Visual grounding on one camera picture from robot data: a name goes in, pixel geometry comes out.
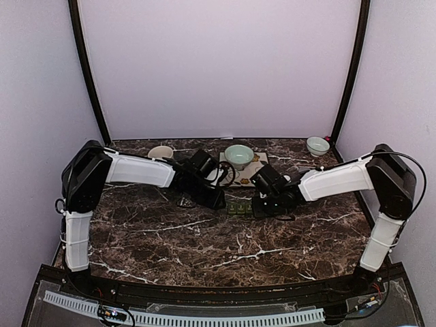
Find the black left frame post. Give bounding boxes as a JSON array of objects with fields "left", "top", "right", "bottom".
[{"left": 67, "top": 0, "right": 112, "bottom": 145}]

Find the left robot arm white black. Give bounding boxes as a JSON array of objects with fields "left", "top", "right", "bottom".
[{"left": 55, "top": 140, "right": 225, "bottom": 297}]

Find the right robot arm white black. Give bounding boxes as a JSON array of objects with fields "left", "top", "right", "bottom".
[{"left": 250, "top": 144, "right": 422, "bottom": 296}]

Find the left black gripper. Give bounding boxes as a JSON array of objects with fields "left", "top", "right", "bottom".
[{"left": 187, "top": 176, "right": 227, "bottom": 211}]

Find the celadon green bowl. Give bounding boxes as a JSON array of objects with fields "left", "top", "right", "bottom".
[{"left": 224, "top": 144, "right": 254, "bottom": 170}]

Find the floral square coaster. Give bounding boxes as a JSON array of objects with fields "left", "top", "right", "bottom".
[{"left": 220, "top": 152, "right": 269, "bottom": 188}]

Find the black frame post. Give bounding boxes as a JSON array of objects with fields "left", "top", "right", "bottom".
[
  {"left": 67, "top": 0, "right": 112, "bottom": 145},
  {"left": 330, "top": 0, "right": 371, "bottom": 146}
]

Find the white slotted cable duct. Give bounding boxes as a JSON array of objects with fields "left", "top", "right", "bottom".
[{"left": 43, "top": 291, "right": 325, "bottom": 326}]

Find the green pill organizer box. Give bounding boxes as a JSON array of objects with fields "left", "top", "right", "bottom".
[{"left": 227, "top": 202, "right": 253, "bottom": 216}]

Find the small white bowl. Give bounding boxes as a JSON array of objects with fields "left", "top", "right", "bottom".
[{"left": 306, "top": 136, "right": 330, "bottom": 157}]

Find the cream ceramic mug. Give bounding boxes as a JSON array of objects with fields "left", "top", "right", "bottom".
[{"left": 147, "top": 146, "right": 174, "bottom": 159}]

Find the small circuit board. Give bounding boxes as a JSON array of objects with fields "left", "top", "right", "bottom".
[{"left": 97, "top": 305, "right": 129, "bottom": 322}]

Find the black right frame post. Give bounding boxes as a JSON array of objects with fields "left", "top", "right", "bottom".
[{"left": 330, "top": 0, "right": 371, "bottom": 146}]

